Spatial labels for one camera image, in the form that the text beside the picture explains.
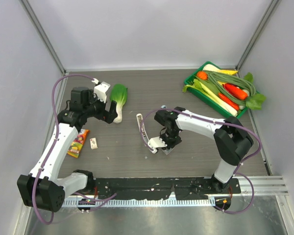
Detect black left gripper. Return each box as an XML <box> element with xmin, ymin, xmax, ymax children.
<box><xmin>83</xmin><ymin>90</ymin><xmax>118</xmax><ymax>123</ymax></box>

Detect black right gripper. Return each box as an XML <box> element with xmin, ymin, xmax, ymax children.
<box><xmin>157</xmin><ymin>129</ymin><xmax>182</xmax><ymax>151</ymax></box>

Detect staples tray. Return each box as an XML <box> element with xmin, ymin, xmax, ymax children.
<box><xmin>162</xmin><ymin>148</ymin><xmax>173</xmax><ymax>155</ymax></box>

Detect white stapler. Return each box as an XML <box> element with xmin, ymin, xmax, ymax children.
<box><xmin>136</xmin><ymin>113</ymin><xmax>150</xmax><ymax>150</ymax></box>

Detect staples box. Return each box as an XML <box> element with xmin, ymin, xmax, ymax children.
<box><xmin>90</xmin><ymin>138</ymin><xmax>98</xmax><ymax>149</ymax></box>

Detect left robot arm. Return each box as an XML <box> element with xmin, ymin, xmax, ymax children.
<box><xmin>17</xmin><ymin>82</ymin><xmax>117</xmax><ymax>212</ymax></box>

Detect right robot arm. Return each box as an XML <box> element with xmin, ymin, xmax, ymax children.
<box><xmin>147</xmin><ymin>107</ymin><xmax>253</xmax><ymax>193</ymax></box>

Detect green bok choy toy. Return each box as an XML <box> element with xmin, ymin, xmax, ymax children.
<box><xmin>110</xmin><ymin>84</ymin><xmax>128</xmax><ymax>123</ymax></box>

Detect colourful snack packet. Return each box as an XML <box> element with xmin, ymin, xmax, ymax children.
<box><xmin>67</xmin><ymin>129</ymin><xmax>90</xmax><ymax>158</ymax></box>

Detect green plastic tray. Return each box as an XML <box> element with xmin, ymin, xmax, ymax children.
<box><xmin>184</xmin><ymin>61</ymin><xmax>260</xmax><ymax>122</ymax></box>

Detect pale green leek toy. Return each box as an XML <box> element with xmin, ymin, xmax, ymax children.
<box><xmin>182</xmin><ymin>79</ymin><xmax>239</xmax><ymax>118</ymax></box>

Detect orange pumpkin toy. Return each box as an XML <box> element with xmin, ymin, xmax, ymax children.
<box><xmin>196</xmin><ymin>71</ymin><xmax>208</xmax><ymax>80</ymax></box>

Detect red chili pepper toy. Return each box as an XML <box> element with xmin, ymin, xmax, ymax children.
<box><xmin>218</xmin><ymin>93</ymin><xmax>240</xmax><ymax>111</ymax></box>

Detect green long beans bundle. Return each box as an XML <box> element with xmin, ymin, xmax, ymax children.
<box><xmin>204</xmin><ymin>70</ymin><xmax>249</xmax><ymax>107</ymax></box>

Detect white radish toy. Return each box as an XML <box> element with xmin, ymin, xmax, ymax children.
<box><xmin>202</xmin><ymin>64</ymin><xmax>220</xmax><ymax>72</ymax></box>

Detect orange carrot toy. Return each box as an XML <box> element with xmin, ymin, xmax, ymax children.
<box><xmin>223</xmin><ymin>83</ymin><xmax>248</xmax><ymax>100</ymax></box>

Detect yellow corn toy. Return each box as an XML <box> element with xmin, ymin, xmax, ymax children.
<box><xmin>217</xmin><ymin>70</ymin><xmax>238</xmax><ymax>75</ymax></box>

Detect green lettuce leaf toy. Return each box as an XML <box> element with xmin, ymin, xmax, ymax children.
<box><xmin>243</xmin><ymin>72</ymin><xmax>267</xmax><ymax>110</ymax></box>

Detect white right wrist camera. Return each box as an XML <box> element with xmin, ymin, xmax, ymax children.
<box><xmin>147</xmin><ymin>137</ymin><xmax>168</xmax><ymax>154</ymax></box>

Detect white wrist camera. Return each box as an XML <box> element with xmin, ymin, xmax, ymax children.
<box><xmin>147</xmin><ymin>137</ymin><xmax>168</xmax><ymax>154</ymax></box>
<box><xmin>92</xmin><ymin>78</ymin><xmax>110</xmax><ymax>103</ymax></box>

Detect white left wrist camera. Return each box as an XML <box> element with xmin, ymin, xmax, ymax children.
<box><xmin>92</xmin><ymin>78</ymin><xmax>110</xmax><ymax>103</ymax></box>

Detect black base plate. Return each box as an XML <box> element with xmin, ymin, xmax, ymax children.
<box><xmin>95</xmin><ymin>177</ymin><xmax>241</xmax><ymax>201</ymax></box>

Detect perforated cable duct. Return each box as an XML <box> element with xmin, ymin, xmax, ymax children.
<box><xmin>62</xmin><ymin>196</ymin><xmax>215</xmax><ymax>208</ymax></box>

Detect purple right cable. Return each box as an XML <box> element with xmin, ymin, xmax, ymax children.
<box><xmin>139</xmin><ymin>108</ymin><xmax>263</xmax><ymax>214</ymax></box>

